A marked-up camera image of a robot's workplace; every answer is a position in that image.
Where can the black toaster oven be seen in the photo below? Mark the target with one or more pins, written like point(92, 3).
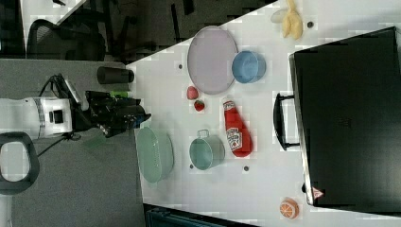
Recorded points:
point(348, 110)

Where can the orange slice toy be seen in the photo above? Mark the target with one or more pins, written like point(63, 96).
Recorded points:
point(289, 208)

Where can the blue metal frame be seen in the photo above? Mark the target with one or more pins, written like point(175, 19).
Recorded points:
point(161, 217)

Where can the pink strawberry toy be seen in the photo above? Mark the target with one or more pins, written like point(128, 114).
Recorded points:
point(192, 93)

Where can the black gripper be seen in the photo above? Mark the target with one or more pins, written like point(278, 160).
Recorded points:
point(111, 114)

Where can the lavender round plate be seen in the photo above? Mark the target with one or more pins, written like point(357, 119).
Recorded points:
point(209, 60)

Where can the peeled banana toy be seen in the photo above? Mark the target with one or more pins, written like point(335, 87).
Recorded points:
point(290, 21)

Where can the black office chair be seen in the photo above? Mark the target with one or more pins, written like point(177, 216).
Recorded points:
point(85, 36)

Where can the green oval strainer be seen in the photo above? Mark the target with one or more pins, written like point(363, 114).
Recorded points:
point(155, 154)

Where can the green metal cup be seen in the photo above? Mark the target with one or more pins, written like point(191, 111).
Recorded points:
point(206, 151)

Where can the red ketchup bottle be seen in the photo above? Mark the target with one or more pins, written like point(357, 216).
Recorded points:
point(237, 133)

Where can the red strawberry toy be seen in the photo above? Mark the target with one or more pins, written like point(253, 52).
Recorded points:
point(199, 105)

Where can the blue bowl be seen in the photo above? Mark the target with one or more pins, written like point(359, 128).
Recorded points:
point(248, 67)

